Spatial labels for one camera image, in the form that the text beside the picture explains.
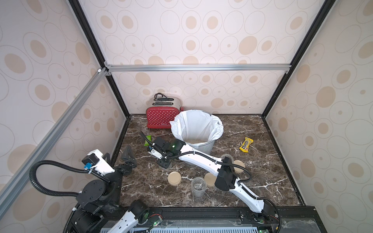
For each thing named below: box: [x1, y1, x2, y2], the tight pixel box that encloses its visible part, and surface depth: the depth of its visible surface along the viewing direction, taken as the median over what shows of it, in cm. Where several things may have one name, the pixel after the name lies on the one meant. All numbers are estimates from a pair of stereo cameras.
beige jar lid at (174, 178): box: [167, 171, 182, 187], surface depth 87 cm
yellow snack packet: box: [238, 136, 254, 153], surface depth 102 cm
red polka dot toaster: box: [146, 96, 184, 129], surface depth 107 cm
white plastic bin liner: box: [169, 109, 224, 147], surface depth 87 cm
